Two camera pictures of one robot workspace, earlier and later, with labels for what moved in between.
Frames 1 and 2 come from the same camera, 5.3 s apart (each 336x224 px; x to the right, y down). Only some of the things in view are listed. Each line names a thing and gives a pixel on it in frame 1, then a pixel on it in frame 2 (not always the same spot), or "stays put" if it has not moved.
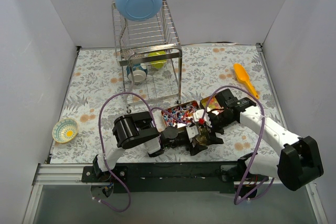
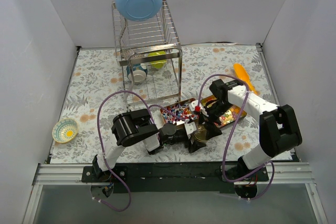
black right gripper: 213,120 → 210,112
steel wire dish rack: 150,53 stays put
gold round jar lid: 203,138 stays put
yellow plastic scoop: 243,76 stays put
